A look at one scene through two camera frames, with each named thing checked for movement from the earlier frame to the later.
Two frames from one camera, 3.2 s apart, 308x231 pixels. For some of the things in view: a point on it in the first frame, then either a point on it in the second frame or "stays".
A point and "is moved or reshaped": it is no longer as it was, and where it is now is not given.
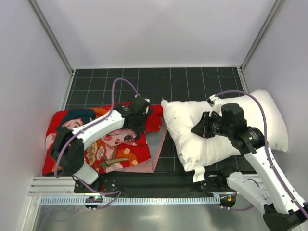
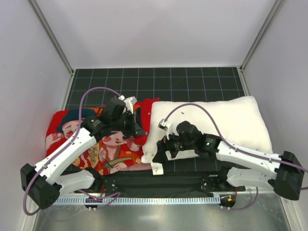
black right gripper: [203, 127] to [165, 147]
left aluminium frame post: [50, 35] stays
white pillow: [195, 153] is moved or reshaped
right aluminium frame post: [277, 5] stays
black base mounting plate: [156, 184] stays
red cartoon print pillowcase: [121, 151] is moved or reshaped
